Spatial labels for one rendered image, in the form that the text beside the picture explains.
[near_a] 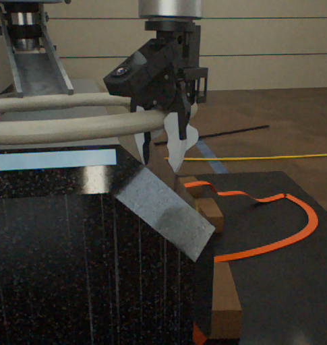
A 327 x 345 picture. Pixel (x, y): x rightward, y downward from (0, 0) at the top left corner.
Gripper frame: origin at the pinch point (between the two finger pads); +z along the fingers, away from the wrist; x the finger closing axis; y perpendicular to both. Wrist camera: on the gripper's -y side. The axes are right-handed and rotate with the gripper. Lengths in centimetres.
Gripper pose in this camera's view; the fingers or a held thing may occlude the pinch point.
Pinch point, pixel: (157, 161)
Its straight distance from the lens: 65.4
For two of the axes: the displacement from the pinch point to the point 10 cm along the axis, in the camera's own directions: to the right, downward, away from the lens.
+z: -0.3, 9.5, 3.0
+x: -7.8, -2.1, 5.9
